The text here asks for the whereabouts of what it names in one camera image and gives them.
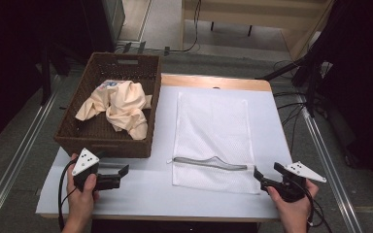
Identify white mesh laundry bag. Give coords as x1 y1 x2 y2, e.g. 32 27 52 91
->
166 91 262 195

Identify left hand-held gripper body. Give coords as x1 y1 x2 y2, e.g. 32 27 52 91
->
71 148 121 192

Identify brown wicker basket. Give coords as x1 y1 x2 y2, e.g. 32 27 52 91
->
53 51 162 159

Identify dark cabinet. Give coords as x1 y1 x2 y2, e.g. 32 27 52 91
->
79 0 126 53

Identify black stand leg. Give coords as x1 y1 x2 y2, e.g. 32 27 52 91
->
254 56 310 82

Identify cream cloth garment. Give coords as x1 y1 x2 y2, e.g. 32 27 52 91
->
75 80 153 141

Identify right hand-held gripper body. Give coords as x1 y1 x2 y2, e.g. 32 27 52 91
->
260 160 327 204

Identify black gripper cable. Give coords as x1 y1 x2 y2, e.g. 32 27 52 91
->
295 181 317 227
56 157 80 233

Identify light wooden bench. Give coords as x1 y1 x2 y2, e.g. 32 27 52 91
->
180 0 336 60

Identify person's left hand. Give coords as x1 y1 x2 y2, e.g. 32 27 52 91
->
65 152 100 224

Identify metal floor rail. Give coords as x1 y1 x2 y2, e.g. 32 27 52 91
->
0 73 66 233
298 92 365 233

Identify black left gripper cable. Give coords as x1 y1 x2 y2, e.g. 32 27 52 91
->
56 157 80 233

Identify person's right hand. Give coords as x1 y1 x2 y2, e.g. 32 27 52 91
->
266 179 321 227

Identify black floor cables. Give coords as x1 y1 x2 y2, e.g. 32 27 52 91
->
271 59 309 153

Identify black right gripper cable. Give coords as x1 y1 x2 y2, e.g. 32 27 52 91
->
295 181 317 227

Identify white table cover sheet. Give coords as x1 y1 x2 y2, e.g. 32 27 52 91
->
35 84 293 220

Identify black upright stand post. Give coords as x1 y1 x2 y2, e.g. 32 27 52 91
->
40 42 53 107

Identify black hanging cable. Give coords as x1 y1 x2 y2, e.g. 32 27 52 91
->
168 0 203 54

